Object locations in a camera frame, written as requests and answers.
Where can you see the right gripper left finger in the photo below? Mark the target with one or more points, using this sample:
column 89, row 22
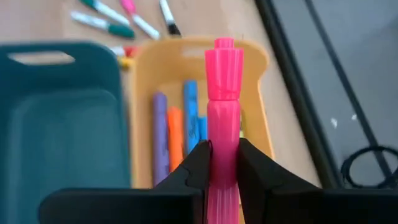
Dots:
column 140, row 208

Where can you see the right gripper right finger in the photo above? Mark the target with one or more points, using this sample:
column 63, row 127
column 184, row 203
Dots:
column 295, row 208

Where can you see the chunky purple highlighter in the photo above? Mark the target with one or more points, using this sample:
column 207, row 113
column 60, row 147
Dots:
column 160, row 130

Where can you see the chunky orange highlighter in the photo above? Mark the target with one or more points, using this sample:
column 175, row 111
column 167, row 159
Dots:
column 175, row 133

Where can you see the chunky blue highlighter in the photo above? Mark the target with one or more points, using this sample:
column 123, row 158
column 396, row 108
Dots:
column 202, row 127
column 191, row 109

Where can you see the orange-capped white marker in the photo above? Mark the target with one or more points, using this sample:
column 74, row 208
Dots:
column 126, row 63

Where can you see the chunky pink highlighter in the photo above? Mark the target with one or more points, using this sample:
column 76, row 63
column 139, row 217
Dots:
column 224, row 77

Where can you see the red-capped white marker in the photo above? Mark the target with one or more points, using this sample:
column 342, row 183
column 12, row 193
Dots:
column 130, row 51

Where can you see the pink-capped white marker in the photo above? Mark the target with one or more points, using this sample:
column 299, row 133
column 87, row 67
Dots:
column 146, row 28

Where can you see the black-capped white marker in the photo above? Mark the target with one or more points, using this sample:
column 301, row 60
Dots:
column 169, row 18

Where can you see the yellow plastic bin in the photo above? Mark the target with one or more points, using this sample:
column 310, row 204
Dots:
column 140, row 124

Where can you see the teal plastic bin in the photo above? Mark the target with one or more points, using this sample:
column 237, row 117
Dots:
column 62, row 124

